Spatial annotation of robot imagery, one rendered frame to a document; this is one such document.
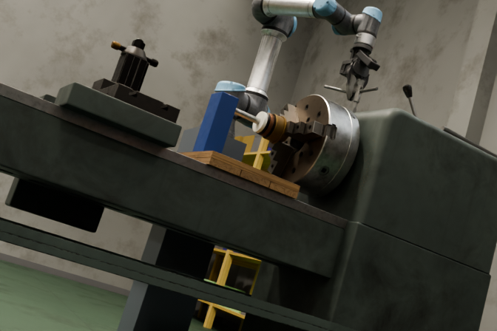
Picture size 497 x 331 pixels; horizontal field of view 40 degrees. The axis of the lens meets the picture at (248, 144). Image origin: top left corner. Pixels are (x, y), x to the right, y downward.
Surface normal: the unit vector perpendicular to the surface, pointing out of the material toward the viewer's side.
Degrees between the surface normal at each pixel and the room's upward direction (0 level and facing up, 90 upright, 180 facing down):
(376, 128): 90
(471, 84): 90
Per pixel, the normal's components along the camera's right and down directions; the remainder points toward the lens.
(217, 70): 0.40, -0.07
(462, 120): -0.87, -0.35
